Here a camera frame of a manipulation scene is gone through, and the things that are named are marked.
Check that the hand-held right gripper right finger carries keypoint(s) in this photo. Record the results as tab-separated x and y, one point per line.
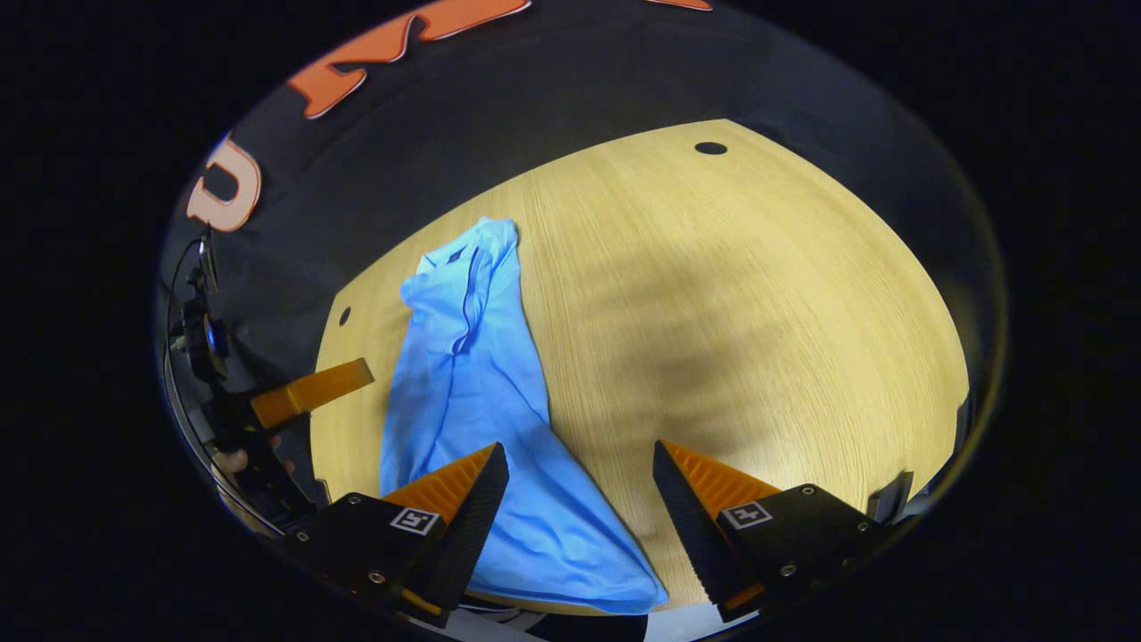
691	526

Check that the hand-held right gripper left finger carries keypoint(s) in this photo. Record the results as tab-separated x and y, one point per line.
472	526

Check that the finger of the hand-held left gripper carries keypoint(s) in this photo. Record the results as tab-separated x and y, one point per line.
312	390

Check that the light blue T-shirt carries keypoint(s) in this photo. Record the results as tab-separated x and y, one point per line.
481	374

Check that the person's dark white clothing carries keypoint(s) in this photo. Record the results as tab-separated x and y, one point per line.
553	626

